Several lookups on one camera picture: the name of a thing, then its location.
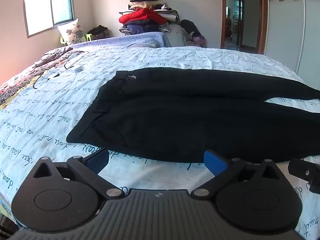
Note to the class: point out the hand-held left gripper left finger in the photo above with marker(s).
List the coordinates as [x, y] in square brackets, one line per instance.
[98, 160]

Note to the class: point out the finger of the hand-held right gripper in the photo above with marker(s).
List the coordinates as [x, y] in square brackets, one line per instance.
[301, 171]

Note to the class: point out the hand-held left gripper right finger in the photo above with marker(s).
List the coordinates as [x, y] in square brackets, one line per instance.
[214, 162]

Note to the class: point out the black pants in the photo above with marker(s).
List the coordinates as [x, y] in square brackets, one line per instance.
[190, 117]

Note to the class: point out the white script-printed bed sheet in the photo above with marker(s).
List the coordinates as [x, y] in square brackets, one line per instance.
[45, 120]

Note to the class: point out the metal safety pin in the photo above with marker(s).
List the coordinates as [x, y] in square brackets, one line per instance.
[132, 77]

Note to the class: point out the small white box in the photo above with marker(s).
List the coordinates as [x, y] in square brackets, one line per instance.
[78, 70]

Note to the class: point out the zebra-patterned blanket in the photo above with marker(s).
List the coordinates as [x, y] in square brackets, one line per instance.
[30, 75]

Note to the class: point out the purple cloth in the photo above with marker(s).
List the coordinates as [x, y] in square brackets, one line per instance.
[198, 40]

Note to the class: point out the blue quilted blanket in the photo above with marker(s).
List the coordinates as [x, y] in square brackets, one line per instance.
[130, 41]

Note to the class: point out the green plastic chair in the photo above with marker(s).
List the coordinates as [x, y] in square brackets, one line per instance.
[88, 37]

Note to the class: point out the dark bag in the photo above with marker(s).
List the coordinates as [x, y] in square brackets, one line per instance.
[98, 32]

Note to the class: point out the floral pillow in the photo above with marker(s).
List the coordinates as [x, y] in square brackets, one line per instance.
[72, 33]

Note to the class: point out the grey cloth bundle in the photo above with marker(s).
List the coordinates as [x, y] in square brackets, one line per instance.
[176, 36]

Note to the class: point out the black garment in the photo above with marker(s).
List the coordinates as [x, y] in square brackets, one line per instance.
[191, 27]

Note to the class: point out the white flower-decorated wardrobe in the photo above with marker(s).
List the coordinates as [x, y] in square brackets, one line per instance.
[287, 30]

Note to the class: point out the pile of folded clothes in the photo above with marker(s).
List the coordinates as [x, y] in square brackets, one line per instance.
[142, 16]

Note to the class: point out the window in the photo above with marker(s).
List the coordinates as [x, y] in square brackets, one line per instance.
[50, 5]

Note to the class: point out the wooden door frame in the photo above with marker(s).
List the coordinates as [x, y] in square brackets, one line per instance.
[261, 17]

